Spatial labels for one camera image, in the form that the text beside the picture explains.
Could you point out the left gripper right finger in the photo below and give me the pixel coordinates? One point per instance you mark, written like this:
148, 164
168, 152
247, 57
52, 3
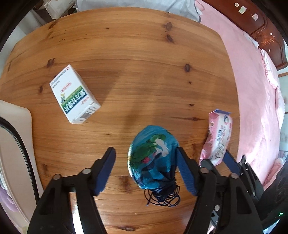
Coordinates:
223, 200

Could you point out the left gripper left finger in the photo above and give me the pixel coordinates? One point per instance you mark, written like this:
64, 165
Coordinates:
67, 204

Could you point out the pink wet wipes pack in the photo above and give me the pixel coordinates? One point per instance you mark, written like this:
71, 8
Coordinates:
219, 134

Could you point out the blue drawstring pouch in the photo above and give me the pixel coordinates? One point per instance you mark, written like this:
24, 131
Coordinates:
151, 162

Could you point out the white green medicine box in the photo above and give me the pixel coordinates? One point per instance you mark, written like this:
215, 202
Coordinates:
73, 96

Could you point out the white plastic storage bin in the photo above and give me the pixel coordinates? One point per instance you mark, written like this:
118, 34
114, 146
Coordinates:
17, 196

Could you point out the pink bed blanket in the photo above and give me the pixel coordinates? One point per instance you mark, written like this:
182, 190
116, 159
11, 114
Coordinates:
261, 103

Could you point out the dark wooden headboard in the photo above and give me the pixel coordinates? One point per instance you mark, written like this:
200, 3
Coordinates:
248, 17

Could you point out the grey pillow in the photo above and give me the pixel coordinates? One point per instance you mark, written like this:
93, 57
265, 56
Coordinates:
186, 9

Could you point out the white handbag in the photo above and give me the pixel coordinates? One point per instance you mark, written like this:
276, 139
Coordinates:
56, 8

